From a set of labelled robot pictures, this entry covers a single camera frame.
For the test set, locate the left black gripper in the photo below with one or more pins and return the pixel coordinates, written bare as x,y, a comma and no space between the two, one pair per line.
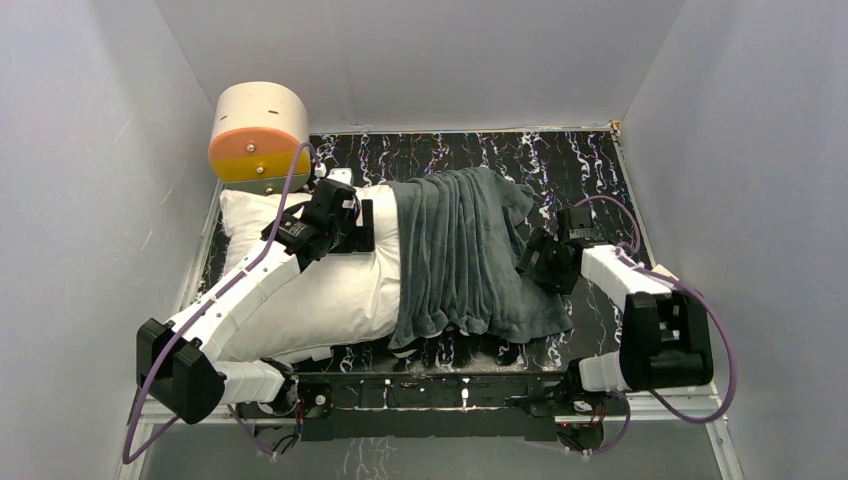
361,226

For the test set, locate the black front mounting rail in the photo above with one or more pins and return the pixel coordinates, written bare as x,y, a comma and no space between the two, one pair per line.
442,405

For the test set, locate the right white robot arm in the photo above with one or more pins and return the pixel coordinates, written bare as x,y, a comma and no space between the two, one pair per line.
665,340

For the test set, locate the white pillow insert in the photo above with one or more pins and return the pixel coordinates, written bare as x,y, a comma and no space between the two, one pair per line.
339,300

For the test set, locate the cream and orange cylindrical container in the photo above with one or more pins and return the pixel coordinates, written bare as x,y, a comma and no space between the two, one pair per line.
258,126

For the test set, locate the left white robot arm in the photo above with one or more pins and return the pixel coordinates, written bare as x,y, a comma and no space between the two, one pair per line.
179,361

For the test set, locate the zebra and grey pillowcase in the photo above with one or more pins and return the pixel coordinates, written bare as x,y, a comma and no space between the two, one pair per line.
459,248

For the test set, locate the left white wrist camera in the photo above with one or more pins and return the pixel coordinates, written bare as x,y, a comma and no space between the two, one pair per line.
338,174

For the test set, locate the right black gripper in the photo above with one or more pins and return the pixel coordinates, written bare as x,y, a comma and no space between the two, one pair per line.
541,241

